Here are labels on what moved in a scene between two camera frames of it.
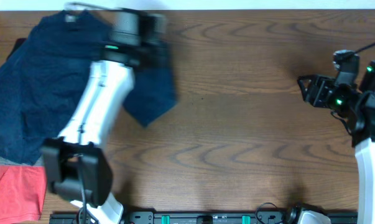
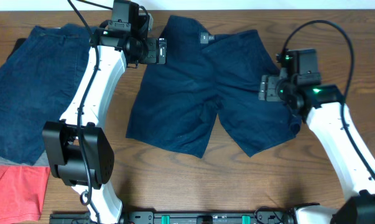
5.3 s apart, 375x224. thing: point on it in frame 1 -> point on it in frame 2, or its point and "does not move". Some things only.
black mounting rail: (182, 218) does not move
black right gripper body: (323, 88) -> (268, 84)
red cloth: (16, 193) does not move
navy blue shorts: (32, 94) -> (205, 76)
